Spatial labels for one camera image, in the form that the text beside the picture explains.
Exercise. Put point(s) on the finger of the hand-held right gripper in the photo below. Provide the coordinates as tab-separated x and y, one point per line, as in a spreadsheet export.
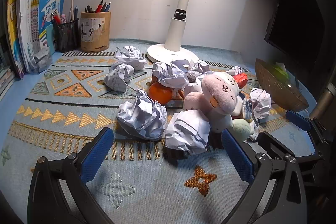
274	145
299	119

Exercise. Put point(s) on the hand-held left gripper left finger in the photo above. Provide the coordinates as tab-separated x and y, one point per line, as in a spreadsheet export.
97	153

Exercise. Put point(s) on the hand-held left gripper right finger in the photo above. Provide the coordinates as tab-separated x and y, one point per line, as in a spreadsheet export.
237	158

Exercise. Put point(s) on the light green plush toy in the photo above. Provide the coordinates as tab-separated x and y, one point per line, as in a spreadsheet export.
242	129

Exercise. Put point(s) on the brown ribbed bowl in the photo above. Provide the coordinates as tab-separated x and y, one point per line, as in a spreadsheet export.
278	88

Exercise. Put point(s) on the white paper ball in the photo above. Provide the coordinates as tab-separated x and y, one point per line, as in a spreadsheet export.
143	119
130	56
170	74
192	88
187	132
260	102
199	67
118	78
235	71

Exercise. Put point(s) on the small black object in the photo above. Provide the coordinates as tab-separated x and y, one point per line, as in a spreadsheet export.
176	154

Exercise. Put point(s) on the pink plush toy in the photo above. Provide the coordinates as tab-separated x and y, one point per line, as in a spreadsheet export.
220	94

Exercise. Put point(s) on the red snack packet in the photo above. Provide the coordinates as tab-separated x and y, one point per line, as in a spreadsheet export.
240	79

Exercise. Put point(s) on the orange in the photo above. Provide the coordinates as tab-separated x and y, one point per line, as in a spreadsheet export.
160	94

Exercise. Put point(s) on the small brown carton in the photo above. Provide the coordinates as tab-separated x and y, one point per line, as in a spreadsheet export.
154	79

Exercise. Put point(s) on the grey metal pole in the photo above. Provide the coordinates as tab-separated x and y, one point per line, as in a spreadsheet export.
324	100

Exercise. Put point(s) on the blue patterned woven mat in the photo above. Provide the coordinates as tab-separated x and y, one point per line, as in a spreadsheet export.
78	108

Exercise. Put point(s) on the light green packet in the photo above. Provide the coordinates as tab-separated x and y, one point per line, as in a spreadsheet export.
281	69

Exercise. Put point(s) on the black monitor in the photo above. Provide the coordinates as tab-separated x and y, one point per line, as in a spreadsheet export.
296	16

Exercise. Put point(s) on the crumpled silver packet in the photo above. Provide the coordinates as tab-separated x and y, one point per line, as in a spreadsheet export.
42	60

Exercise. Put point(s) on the black mesh pen holder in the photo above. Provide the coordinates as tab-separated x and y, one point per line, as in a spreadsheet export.
67	36

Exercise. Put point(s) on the bamboo pen holder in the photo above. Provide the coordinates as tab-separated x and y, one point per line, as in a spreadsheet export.
95	32

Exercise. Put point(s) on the white desk lamp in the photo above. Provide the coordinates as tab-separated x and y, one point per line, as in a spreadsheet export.
181	29

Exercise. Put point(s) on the bundle of pencils and pens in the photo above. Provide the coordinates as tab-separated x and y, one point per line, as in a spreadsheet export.
61	16

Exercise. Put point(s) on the bundle of black red pens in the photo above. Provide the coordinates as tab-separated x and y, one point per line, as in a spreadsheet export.
99	6

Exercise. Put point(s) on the row of books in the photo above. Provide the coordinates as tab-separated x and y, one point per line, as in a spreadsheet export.
29	16

